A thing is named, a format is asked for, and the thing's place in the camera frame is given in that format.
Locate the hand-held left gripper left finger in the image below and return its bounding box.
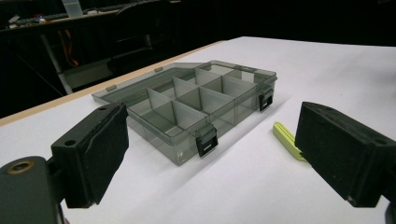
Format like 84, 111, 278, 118
50, 102, 130, 209

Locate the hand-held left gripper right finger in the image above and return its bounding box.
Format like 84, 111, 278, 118
294, 101, 396, 208

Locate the lime green plastic tool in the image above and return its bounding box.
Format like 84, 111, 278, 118
272, 121, 308, 162

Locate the clear grey compartment organizer box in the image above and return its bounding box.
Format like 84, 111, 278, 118
91, 59, 278, 167

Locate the metal stand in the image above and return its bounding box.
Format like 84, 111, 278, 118
39, 33, 114, 95

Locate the dark shelf with equipment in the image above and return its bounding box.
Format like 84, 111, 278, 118
0, 0, 176, 34

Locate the translucent white container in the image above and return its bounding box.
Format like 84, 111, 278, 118
61, 0, 84, 19

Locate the orange cable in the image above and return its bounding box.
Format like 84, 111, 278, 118
58, 29, 79, 67

